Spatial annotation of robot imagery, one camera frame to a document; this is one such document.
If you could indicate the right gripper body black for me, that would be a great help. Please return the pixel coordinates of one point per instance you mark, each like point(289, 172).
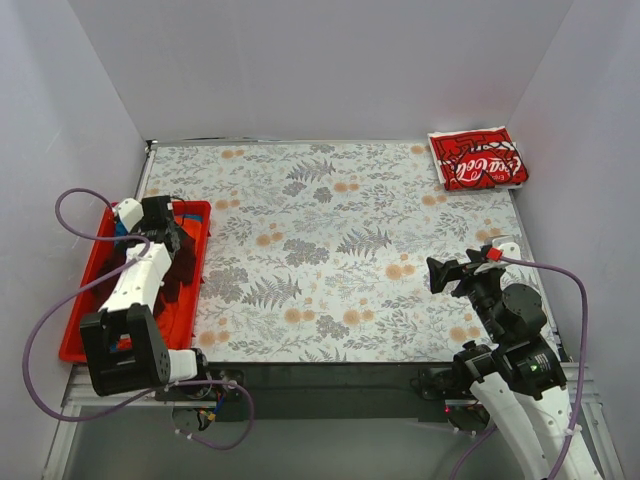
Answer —
point(463, 279)

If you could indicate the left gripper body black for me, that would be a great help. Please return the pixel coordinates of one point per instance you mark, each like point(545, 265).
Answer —
point(175, 239)

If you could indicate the dark red t shirt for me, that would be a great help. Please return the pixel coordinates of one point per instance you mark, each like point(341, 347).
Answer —
point(152, 275)

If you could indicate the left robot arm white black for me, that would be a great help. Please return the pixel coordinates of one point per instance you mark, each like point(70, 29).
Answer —
point(123, 344)

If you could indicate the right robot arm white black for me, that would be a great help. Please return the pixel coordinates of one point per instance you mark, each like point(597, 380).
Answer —
point(517, 377)

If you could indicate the blue t shirt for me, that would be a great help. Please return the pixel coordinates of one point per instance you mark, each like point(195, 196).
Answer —
point(191, 224)

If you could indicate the orange t shirt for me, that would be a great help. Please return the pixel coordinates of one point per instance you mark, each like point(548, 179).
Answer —
point(167, 278)

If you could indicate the folded red coca-cola t shirt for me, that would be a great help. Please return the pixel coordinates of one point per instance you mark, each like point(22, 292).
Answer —
point(480, 162)

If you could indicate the floral table mat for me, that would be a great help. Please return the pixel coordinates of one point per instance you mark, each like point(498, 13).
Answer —
point(318, 251)

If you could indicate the red plastic bin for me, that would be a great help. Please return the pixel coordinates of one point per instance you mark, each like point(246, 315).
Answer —
point(90, 300)

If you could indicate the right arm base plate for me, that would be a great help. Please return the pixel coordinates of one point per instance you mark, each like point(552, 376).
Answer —
point(460, 409)

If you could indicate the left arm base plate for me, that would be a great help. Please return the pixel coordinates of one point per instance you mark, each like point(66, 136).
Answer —
point(211, 386)

